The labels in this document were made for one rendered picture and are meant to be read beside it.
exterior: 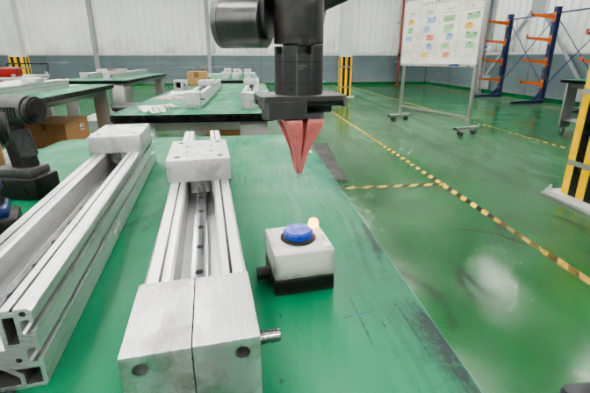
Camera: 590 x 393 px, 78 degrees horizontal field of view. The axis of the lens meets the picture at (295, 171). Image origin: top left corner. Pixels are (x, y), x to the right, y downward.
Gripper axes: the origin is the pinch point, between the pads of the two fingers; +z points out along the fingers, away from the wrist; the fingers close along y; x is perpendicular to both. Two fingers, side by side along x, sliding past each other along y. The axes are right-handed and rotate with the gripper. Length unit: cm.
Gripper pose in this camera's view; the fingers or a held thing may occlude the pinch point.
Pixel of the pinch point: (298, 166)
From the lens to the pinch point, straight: 46.7
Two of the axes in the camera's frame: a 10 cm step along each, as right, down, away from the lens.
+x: 2.2, 2.9, -9.3
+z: 0.0, 9.5, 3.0
